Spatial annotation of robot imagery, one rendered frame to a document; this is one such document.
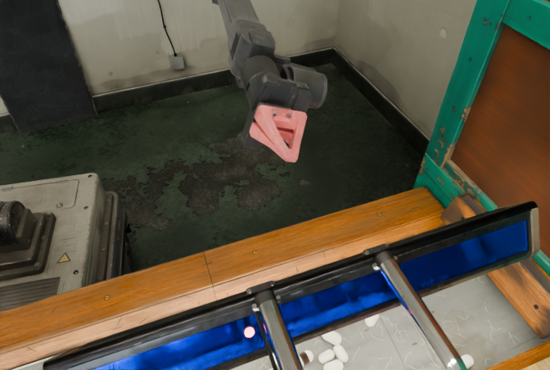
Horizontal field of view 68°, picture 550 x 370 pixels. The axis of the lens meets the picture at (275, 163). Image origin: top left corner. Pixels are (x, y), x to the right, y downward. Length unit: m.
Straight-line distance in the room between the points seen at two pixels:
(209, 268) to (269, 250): 0.14
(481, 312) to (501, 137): 0.36
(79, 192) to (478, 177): 1.24
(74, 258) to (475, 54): 1.20
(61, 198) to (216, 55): 1.50
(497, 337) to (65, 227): 1.23
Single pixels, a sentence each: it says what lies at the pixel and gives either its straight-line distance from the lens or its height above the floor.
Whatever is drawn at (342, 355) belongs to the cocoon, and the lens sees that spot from 0.84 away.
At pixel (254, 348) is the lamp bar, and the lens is 0.51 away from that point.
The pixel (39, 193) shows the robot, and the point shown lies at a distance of 1.64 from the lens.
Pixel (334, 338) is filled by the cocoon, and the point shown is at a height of 0.76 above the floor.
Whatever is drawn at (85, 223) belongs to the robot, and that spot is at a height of 0.47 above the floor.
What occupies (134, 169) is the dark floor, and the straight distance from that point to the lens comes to 2.31.
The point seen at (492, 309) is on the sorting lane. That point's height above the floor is 0.74.
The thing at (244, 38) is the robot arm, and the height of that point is 1.24.
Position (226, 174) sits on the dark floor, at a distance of 2.17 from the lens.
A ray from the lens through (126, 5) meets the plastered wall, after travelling 2.51.
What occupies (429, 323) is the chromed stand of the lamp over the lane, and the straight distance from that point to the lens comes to 0.48.
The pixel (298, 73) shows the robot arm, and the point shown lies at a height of 1.21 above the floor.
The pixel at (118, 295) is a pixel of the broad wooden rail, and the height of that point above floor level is 0.76.
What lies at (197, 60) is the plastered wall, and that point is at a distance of 2.71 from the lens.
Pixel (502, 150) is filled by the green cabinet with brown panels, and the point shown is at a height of 0.99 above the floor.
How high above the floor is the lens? 1.53
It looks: 44 degrees down
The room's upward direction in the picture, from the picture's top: straight up
